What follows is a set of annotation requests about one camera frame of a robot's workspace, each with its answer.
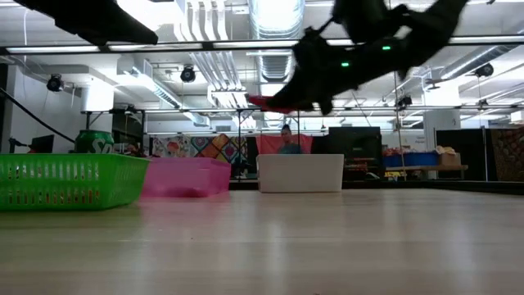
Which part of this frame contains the white plastic basket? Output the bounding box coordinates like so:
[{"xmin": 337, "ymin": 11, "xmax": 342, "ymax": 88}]
[{"xmin": 256, "ymin": 153, "xmax": 345, "ymax": 193}]

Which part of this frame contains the wooden shelf board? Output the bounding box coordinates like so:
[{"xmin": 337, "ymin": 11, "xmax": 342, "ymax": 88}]
[{"xmin": 384, "ymin": 164, "xmax": 470, "ymax": 172}]

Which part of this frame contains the pink-red translucent plastic basket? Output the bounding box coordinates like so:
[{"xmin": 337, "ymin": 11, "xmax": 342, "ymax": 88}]
[{"xmin": 140, "ymin": 157, "xmax": 233, "ymax": 200}]

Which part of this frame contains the person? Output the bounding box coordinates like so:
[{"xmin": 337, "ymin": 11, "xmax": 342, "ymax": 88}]
[
  {"xmin": 278, "ymin": 124, "xmax": 303, "ymax": 156},
  {"xmin": 122, "ymin": 142, "xmax": 144, "ymax": 158}
]

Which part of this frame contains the black monitor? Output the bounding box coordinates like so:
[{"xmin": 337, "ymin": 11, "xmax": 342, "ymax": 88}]
[{"xmin": 30, "ymin": 134, "xmax": 55, "ymax": 154}]

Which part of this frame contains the red KitKat mini bar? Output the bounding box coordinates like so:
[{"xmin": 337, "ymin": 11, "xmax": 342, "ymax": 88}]
[{"xmin": 245, "ymin": 94, "xmax": 296, "ymax": 116}]

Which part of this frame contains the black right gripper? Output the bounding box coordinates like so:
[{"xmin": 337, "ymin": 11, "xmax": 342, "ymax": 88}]
[{"xmin": 265, "ymin": 26, "xmax": 411, "ymax": 116}]

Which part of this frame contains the black partition panel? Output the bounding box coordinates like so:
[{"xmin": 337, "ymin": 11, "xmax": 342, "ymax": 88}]
[{"xmin": 434, "ymin": 129, "xmax": 488, "ymax": 181}]

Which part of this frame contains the black slack cable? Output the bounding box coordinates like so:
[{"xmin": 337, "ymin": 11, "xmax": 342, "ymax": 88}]
[{"xmin": 0, "ymin": 88, "xmax": 77, "ymax": 144}]

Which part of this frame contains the green plastic mesh basket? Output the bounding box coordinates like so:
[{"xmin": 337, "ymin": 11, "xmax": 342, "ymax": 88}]
[{"xmin": 0, "ymin": 152, "xmax": 151, "ymax": 212}]

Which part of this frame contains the cardboard box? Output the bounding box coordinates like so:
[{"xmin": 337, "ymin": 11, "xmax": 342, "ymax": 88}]
[{"xmin": 437, "ymin": 151, "xmax": 463, "ymax": 167}]

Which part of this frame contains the dark patterned tapestry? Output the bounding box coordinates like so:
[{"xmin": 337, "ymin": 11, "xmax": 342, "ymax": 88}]
[{"xmin": 489, "ymin": 127, "xmax": 524, "ymax": 182}]

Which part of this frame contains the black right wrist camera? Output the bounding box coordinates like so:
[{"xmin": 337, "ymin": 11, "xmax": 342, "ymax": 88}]
[{"xmin": 332, "ymin": 0, "xmax": 409, "ymax": 44}]

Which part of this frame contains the black ceiling spotlight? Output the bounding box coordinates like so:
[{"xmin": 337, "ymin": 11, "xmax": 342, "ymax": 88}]
[
  {"xmin": 45, "ymin": 73, "xmax": 65, "ymax": 93},
  {"xmin": 474, "ymin": 62, "xmax": 495, "ymax": 79},
  {"xmin": 179, "ymin": 65, "xmax": 197, "ymax": 84}
]

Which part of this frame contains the white pillar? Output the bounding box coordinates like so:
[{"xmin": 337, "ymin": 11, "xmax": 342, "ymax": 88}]
[{"xmin": 422, "ymin": 109, "xmax": 459, "ymax": 152}]

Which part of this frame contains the colourful patterned quilt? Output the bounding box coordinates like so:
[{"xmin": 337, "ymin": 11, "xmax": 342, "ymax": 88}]
[{"xmin": 151, "ymin": 134, "xmax": 249, "ymax": 159}]

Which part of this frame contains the green soda can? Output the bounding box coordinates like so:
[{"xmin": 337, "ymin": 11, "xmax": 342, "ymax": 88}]
[{"xmin": 74, "ymin": 129, "xmax": 115, "ymax": 155}]

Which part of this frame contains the black cabinet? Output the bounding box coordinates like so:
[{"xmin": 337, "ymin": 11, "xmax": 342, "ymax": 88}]
[{"xmin": 313, "ymin": 125, "xmax": 384, "ymax": 181}]

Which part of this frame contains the thin hanging cord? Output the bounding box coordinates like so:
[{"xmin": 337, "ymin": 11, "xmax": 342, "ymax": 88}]
[{"xmin": 392, "ymin": 71, "xmax": 407, "ymax": 182}]

